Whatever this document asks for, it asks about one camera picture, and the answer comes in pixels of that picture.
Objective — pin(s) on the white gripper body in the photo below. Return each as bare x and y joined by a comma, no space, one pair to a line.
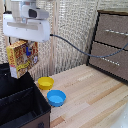
25,30

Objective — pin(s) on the bamboo reed curtain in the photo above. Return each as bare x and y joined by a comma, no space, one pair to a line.
70,23

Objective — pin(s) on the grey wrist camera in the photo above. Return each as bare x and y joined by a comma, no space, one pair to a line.
38,13

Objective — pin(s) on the blue bowl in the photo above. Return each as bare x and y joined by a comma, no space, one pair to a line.
56,98

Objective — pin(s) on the black fabric storage box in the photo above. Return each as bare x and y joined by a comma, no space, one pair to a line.
18,100

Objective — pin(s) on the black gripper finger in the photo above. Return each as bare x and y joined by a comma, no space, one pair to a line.
31,50

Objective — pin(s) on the brown dresser with drawers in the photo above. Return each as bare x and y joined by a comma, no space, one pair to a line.
110,43

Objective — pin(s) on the yellow bowl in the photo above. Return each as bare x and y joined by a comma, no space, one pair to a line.
46,83

